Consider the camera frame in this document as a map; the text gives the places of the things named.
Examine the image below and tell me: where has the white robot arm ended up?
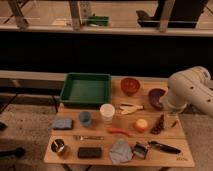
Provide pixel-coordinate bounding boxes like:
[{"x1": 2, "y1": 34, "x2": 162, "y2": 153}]
[{"x1": 161, "y1": 66, "x2": 213, "y2": 118}]

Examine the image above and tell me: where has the red bowl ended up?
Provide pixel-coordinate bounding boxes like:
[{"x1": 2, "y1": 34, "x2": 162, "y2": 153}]
[{"x1": 121, "y1": 77, "x2": 140, "y2": 96}]

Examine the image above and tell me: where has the purple bowl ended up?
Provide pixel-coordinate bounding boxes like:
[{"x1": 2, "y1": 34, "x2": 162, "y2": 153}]
[{"x1": 148, "y1": 88, "x2": 165, "y2": 110}]

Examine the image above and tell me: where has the green plastic tray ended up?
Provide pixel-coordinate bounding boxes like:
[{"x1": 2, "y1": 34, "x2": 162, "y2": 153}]
[{"x1": 60, "y1": 73, "x2": 111, "y2": 107}]

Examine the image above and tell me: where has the white paper cup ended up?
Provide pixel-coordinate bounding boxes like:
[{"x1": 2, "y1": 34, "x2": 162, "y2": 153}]
[{"x1": 100, "y1": 104, "x2": 115, "y2": 124}]

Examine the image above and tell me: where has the blue plastic cup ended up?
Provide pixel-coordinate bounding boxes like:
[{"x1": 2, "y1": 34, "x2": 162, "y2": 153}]
[{"x1": 79, "y1": 111, "x2": 92, "y2": 127}]

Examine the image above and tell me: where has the orange carrot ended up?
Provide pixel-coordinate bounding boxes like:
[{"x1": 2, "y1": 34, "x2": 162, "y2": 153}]
[{"x1": 106, "y1": 127, "x2": 132, "y2": 137}]

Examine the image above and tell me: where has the orange yellow fruit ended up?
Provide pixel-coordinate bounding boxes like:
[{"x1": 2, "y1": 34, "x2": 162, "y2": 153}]
[{"x1": 134, "y1": 119, "x2": 148, "y2": 132}]

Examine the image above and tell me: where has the blue sponge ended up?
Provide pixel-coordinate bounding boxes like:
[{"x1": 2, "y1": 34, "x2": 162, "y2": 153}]
[{"x1": 53, "y1": 118, "x2": 73, "y2": 130}]

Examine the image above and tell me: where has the green box on shelf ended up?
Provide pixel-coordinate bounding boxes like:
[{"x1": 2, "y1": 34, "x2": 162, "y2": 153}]
[{"x1": 86, "y1": 15, "x2": 109, "y2": 26}]

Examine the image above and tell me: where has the dark red chili strip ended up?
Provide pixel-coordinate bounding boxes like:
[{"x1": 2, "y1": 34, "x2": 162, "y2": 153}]
[{"x1": 150, "y1": 115, "x2": 164, "y2": 135}]

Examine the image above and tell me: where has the grey crumpled cloth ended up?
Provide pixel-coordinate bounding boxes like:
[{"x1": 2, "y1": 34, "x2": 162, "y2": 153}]
[{"x1": 109, "y1": 138, "x2": 133, "y2": 165}]

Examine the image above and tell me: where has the black rectangular sponge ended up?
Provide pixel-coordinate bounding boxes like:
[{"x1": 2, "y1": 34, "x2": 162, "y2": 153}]
[{"x1": 78, "y1": 147, "x2": 102, "y2": 158}]

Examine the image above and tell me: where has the black metal clip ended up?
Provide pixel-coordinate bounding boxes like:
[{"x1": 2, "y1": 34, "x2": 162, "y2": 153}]
[{"x1": 133, "y1": 142, "x2": 148, "y2": 159}]

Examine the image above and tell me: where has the small metal cup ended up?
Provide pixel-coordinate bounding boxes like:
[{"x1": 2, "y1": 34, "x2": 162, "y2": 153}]
[{"x1": 51, "y1": 139, "x2": 65, "y2": 155}]

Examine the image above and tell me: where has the black object on shelf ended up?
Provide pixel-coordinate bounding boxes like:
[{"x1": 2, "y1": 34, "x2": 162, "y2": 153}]
[{"x1": 136, "y1": 0, "x2": 209, "y2": 28}]

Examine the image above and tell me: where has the black handled peeler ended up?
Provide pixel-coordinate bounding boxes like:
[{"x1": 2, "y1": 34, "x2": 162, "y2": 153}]
[{"x1": 148, "y1": 141, "x2": 181, "y2": 154}]

